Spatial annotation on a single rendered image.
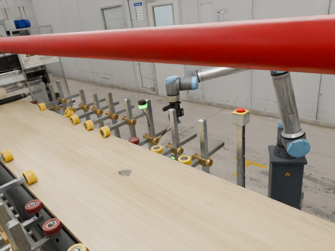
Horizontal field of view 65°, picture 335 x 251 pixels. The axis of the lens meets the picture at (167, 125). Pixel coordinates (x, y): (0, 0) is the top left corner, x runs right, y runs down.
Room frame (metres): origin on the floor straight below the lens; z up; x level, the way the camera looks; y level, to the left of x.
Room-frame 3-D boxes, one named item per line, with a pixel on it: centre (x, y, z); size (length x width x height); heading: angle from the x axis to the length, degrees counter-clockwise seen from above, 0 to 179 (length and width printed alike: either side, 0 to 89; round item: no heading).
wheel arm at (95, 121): (2.25, 0.48, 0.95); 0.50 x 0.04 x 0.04; 133
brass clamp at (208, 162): (1.50, -0.20, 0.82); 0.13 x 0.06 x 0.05; 43
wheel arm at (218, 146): (1.54, -0.22, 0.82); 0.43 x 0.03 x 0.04; 133
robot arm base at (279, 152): (1.80, -0.91, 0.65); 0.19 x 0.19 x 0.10
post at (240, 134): (1.29, -0.39, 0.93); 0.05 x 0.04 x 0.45; 43
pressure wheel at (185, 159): (1.41, -0.08, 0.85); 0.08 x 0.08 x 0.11
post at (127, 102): (2.03, 0.30, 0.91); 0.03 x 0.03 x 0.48; 43
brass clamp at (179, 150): (1.68, -0.03, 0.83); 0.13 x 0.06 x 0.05; 43
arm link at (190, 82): (1.75, -0.18, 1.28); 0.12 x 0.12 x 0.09; 81
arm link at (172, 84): (1.76, -0.07, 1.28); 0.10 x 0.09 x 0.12; 81
